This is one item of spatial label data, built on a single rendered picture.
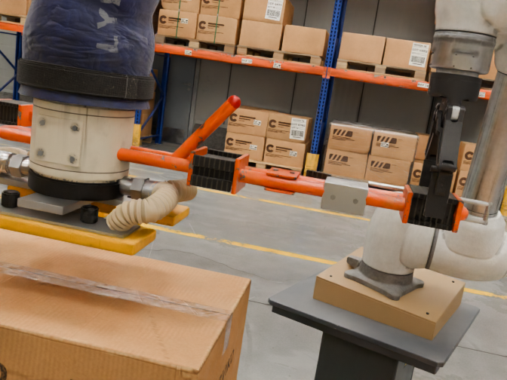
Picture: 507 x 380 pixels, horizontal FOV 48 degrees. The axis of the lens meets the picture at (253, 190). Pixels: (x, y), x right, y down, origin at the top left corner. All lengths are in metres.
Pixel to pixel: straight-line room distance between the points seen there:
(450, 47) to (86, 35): 0.54
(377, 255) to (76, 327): 0.96
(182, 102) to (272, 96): 1.55
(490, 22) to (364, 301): 0.95
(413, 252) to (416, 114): 7.82
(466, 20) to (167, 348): 0.65
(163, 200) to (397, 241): 0.87
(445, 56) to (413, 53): 7.19
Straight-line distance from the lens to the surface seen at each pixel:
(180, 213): 1.08
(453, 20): 0.90
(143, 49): 0.97
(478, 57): 0.90
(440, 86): 0.91
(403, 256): 1.63
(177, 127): 9.88
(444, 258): 1.63
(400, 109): 9.38
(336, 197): 0.91
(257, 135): 8.26
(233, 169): 0.91
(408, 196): 0.90
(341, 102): 9.38
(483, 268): 1.64
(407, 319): 1.61
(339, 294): 1.66
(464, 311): 1.89
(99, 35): 0.92
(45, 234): 0.94
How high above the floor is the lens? 1.36
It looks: 11 degrees down
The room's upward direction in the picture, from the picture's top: 8 degrees clockwise
